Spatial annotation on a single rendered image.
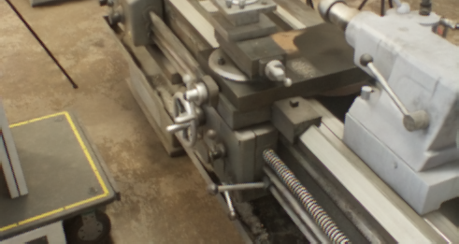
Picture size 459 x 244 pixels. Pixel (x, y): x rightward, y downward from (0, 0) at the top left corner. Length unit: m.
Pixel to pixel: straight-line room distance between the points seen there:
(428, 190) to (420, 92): 0.24
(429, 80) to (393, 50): 0.14
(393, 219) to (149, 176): 1.60
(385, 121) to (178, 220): 1.31
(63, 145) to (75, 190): 0.31
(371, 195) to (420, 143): 0.18
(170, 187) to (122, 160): 0.33
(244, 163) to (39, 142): 1.13
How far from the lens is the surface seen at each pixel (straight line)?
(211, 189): 1.71
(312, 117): 1.68
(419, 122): 1.40
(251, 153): 1.75
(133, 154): 2.94
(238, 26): 1.75
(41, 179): 2.39
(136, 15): 2.68
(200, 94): 1.75
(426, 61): 1.45
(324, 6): 1.80
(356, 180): 1.53
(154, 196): 2.68
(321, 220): 1.56
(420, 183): 1.44
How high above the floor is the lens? 1.83
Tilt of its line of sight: 36 degrees down
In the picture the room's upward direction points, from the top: straight up
